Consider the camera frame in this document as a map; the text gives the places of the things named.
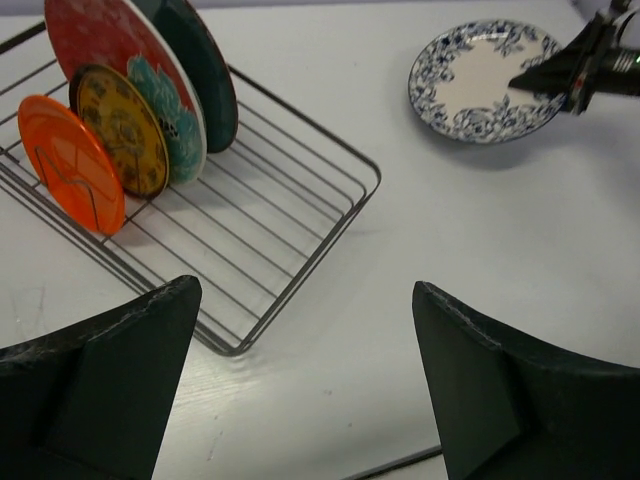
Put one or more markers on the orange small plate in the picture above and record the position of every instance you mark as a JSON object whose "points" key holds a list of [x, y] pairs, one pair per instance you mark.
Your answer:
{"points": [[72, 164]]}

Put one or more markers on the red teal floral plate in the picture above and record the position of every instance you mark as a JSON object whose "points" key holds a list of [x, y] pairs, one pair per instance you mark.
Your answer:
{"points": [[119, 35]]}

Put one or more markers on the dark green plate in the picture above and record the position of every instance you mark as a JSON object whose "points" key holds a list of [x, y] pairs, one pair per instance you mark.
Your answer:
{"points": [[184, 30]]}

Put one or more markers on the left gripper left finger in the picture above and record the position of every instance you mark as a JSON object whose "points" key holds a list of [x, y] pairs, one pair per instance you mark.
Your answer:
{"points": [[92, 400]]}

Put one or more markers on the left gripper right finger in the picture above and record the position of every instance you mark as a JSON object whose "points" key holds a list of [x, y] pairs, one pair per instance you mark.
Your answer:
{"points": [[508, 405]]}

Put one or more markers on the yellow patterned small plate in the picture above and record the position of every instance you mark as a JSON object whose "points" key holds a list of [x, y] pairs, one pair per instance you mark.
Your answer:
{"points": [[118, 115]]}

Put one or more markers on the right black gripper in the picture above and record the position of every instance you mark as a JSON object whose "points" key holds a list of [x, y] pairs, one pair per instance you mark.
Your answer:
{"points": [[595, 61]]}

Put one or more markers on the blue white floral plate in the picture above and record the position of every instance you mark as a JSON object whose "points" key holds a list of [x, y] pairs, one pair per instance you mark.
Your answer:
{"points": [[459, 83]]}

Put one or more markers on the grey wire dish rack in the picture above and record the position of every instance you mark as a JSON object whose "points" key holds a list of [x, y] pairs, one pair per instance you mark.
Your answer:
{"points": [[252, 228]]}

